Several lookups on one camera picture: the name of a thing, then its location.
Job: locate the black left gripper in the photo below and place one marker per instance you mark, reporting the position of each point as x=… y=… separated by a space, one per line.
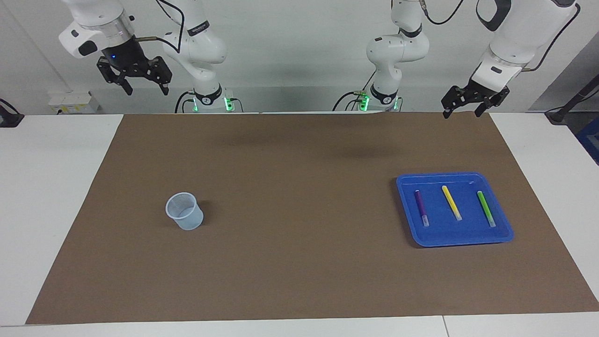
x=484 y=89

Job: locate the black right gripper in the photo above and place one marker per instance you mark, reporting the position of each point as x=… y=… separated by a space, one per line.
x=126 y=55

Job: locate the yellow pen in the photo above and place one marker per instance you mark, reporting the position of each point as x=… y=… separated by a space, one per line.
x=451 y=202

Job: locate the green pen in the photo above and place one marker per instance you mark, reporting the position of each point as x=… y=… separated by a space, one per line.
x=486 y=210

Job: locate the purple pen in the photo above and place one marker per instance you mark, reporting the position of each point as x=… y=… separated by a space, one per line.
x=421 y=208

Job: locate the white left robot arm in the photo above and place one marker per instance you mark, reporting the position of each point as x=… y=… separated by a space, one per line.
x=514 y=32

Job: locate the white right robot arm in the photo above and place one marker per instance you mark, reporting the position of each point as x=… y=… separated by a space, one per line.
x=98 y=23

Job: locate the blue plastic tray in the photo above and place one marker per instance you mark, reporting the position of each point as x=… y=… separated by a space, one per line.
x=468 y=231

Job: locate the white power strip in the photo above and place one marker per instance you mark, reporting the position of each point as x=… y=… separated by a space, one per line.
x=72 y=103

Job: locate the black stand pole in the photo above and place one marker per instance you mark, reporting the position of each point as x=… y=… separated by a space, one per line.
x=575 y=100

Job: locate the blue box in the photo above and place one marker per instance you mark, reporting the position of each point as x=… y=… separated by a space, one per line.
x=590 y=140

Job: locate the black table clamp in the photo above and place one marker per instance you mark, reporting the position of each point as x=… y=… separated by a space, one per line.
x=9 y=118

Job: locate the clear plastic cup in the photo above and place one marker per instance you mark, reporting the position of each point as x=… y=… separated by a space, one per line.
x=189 y=221

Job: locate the brown table mat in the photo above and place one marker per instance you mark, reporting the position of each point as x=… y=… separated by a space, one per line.
x=281 y=262

